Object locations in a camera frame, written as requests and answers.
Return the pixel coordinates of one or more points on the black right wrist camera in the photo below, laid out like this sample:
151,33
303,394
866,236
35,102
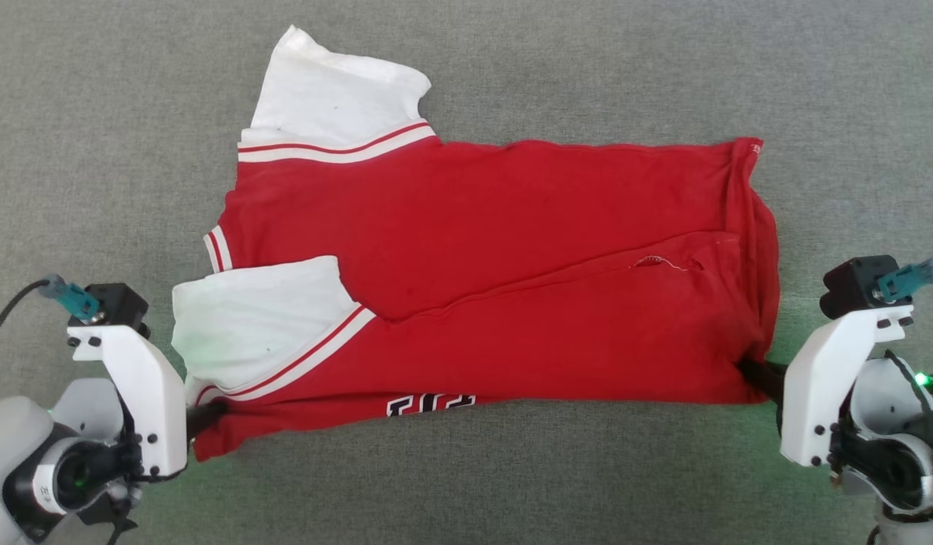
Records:
852,284

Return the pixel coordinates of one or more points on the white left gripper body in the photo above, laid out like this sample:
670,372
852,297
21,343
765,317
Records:
152,401

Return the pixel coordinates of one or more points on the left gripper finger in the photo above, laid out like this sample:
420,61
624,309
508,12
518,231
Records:
203,416

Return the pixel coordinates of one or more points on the grey fabric sofa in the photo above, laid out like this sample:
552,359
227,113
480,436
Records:
511,492

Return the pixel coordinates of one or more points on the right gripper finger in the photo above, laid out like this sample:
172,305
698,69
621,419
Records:
765,377

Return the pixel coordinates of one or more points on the teal camera connector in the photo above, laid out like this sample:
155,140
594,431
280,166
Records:
909,278
73,297

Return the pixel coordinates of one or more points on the red and white basketball jersey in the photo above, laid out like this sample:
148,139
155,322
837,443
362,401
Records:
511,227

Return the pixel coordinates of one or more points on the teal right camera connector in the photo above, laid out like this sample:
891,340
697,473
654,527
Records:
909,278

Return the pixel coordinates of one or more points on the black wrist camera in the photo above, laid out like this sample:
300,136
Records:
122,303
852,284

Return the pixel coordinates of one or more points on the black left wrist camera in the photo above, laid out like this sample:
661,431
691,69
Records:
122,303

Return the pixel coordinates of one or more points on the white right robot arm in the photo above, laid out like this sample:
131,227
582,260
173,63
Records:
886,401

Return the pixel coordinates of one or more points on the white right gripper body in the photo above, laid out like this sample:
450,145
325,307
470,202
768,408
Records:
814,386

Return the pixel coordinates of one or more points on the teal left camera connector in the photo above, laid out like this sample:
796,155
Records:
73,297

